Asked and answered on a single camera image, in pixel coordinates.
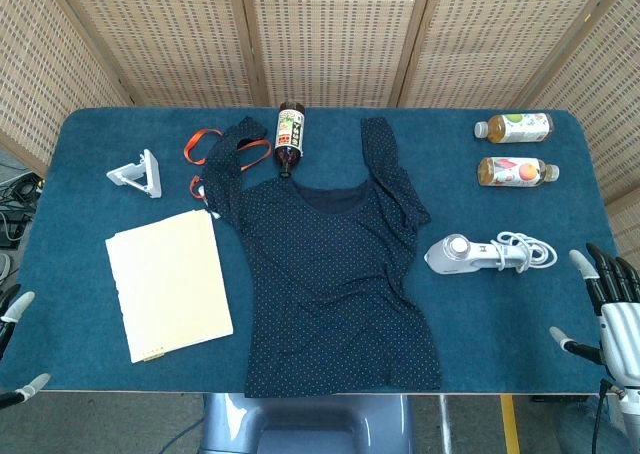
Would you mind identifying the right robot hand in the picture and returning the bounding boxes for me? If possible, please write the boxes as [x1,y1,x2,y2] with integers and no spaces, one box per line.
[548,242,640,400]

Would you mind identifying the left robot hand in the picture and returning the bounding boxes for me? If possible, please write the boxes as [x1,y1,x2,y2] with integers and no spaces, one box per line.
[0,283,52,410]

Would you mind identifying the white cable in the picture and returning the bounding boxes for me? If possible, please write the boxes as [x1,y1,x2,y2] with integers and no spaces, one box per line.
[492,230,559,275]

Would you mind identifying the white handheld garment steamer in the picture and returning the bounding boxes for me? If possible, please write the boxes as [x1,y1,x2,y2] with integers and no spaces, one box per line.
[424,233,526,276]

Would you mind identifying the navy polka dot shirt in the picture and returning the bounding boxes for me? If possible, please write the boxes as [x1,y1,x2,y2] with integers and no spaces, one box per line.
[202,116,444,400]

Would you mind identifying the blue carpet table cover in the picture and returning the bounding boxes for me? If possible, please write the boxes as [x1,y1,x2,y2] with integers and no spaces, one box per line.
[0,106,632,396]

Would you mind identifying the cream paper folder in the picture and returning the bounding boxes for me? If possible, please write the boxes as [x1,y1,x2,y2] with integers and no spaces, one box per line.
[104,208,235,364]

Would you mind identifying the white folding phone stand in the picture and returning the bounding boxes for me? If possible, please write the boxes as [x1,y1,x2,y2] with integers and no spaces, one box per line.
[105,148,164,199]

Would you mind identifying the tea bottle peach label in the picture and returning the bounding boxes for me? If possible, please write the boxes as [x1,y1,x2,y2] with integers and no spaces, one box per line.
[477,156,560,188]

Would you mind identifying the metal table leg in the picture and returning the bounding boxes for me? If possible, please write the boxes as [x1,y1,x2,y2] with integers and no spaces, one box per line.
[438,393,450,454]

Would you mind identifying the tea bottle green apple label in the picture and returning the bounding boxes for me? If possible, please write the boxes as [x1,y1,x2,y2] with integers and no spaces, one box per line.
[473,112,555,144]

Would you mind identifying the blue-grey robot torso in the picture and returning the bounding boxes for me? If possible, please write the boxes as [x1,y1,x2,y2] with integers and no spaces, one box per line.
[199,392,416,454]

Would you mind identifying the dark brown drink bottle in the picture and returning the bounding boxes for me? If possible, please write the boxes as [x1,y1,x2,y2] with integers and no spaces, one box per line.
[272,101,307,179]

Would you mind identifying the woven folding screen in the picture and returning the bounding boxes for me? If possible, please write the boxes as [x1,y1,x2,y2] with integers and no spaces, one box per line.
[0,0,640,260]

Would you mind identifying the black floor cables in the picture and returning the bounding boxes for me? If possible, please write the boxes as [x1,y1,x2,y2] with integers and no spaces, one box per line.
[0,161,47,250]

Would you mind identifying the orange lanyard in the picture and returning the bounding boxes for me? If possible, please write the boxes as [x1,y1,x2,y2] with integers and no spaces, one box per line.
[183,128,271,201]

